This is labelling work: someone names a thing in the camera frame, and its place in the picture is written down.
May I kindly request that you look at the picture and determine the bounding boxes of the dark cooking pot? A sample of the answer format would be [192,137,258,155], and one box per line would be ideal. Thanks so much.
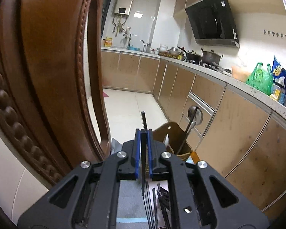
[201,48,224,65]

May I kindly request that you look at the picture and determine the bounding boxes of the grey pink cloth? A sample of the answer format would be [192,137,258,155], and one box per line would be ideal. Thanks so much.
[110,136,196,229]

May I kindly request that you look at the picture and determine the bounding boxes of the kitchen base cabinets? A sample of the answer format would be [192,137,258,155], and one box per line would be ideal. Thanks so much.
[102,48,286,220]

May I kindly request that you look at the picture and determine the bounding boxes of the wooden utensil holder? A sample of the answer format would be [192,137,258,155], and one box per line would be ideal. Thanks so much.
[145,121,193,172]

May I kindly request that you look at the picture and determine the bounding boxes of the metal ladle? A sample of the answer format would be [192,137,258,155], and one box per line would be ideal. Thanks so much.
[177,106,203,155]

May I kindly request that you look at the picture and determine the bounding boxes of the white water heater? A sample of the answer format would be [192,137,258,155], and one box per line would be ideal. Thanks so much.
[114,0,133,16]

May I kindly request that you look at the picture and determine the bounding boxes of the carved wooden chair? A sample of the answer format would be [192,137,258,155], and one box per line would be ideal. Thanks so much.
[0,0,110,187]

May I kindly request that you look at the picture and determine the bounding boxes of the black range hood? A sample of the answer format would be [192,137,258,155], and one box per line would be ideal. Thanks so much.
[185,0,240,48]

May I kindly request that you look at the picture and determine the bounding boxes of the green plastic bag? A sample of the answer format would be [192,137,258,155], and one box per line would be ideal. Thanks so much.
[246,63,273,96]

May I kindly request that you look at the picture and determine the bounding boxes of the yellow box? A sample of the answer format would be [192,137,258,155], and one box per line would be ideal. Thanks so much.
[104,37,112,48]

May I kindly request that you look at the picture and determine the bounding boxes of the black wok pan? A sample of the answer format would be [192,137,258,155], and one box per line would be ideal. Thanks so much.
[177,47,202,65]

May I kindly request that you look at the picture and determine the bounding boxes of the white ceramic spoon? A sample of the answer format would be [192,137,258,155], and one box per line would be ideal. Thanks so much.
[163,134,169,147]

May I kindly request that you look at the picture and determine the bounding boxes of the blue snack bag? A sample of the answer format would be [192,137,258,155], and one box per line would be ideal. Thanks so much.
[271,56,286,86]

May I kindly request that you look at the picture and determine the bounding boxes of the chrome faucet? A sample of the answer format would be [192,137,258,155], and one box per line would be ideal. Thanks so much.
[140,39,151,53]

